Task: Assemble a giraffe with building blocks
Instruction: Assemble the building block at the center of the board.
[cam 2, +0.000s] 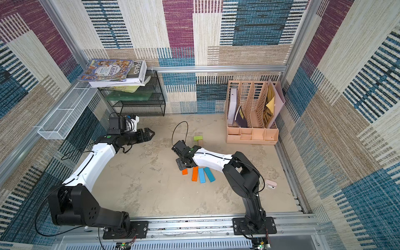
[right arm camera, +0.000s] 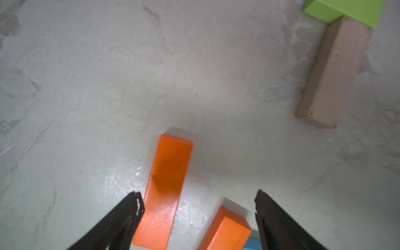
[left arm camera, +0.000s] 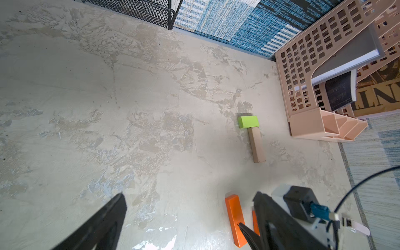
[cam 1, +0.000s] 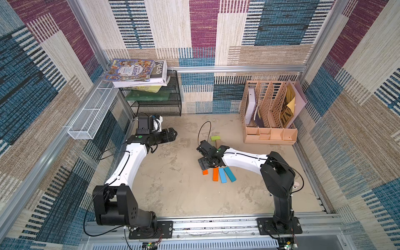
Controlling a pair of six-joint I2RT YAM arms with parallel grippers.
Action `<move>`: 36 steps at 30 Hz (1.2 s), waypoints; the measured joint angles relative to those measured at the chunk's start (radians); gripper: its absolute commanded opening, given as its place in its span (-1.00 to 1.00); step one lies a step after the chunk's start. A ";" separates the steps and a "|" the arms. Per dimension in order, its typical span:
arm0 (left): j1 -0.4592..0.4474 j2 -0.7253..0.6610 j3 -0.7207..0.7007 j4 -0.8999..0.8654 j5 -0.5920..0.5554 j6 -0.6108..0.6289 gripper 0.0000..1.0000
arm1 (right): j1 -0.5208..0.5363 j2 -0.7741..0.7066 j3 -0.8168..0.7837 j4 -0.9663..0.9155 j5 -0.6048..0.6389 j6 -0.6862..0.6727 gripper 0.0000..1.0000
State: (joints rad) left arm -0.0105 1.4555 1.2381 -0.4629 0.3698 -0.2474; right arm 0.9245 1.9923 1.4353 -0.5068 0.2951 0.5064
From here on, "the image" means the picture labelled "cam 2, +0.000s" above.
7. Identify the green folder on shelf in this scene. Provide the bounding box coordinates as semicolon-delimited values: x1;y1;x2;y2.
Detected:
106;91;153;102

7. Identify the light blue block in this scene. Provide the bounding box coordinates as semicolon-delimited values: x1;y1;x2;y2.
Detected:
198;168;206;183

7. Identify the yellow paper in organizer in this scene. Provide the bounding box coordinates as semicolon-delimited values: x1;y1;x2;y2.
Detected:
266;97;275;116

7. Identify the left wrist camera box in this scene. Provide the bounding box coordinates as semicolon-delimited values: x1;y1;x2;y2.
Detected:
108;115;140;135

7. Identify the dark notebook in organizer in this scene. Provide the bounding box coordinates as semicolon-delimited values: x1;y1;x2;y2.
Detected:
234;106;248;128

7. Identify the pink desk file organizer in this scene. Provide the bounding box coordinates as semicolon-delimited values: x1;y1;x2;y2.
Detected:
226;80;285;145

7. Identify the pink stapler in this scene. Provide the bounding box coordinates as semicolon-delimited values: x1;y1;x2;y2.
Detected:
265;179;277;189

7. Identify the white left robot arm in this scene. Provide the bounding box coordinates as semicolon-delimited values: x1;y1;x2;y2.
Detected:
46;128;155;238

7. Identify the white wire mesh basket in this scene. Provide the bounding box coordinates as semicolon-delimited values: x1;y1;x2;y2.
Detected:
38;85;97;140

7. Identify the black wire mesh shelf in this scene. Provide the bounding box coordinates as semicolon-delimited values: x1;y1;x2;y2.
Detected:
99;70;166;117

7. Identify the teal block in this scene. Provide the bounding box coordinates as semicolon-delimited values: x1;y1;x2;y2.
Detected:
204;167;215;182

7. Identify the colourful illustrated book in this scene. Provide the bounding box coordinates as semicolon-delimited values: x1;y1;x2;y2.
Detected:
78;59;134;82

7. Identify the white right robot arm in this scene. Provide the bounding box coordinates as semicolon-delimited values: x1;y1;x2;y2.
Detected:
171;140;277;236

